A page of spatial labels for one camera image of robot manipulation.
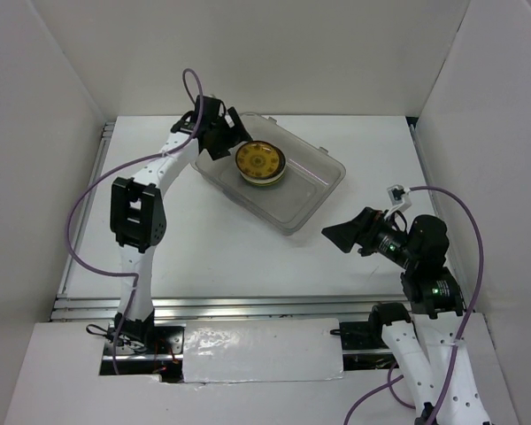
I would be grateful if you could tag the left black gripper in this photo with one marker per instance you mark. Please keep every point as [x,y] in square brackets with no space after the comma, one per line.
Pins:
[237,132]

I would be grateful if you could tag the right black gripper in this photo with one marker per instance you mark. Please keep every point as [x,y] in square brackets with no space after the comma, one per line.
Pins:
[362,228]

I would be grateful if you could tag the yellow patterned plate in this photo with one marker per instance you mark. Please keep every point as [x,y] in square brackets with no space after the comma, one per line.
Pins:
[259,160]

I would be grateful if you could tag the lime green plate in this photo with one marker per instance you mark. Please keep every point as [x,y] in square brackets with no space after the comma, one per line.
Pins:
[263,183]

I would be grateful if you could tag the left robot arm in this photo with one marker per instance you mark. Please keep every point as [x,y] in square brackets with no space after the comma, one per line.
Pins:
[137,213]

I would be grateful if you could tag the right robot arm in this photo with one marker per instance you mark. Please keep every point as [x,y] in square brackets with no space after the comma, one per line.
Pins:
[424,337]

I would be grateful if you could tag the clear plastic bin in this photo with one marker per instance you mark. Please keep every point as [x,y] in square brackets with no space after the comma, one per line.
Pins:
[310,176]

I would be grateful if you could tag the white cover panel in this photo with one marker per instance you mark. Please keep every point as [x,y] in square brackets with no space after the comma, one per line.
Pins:
[261,351]

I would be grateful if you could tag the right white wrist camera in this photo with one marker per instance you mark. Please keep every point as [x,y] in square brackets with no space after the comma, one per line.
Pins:
[400,200]

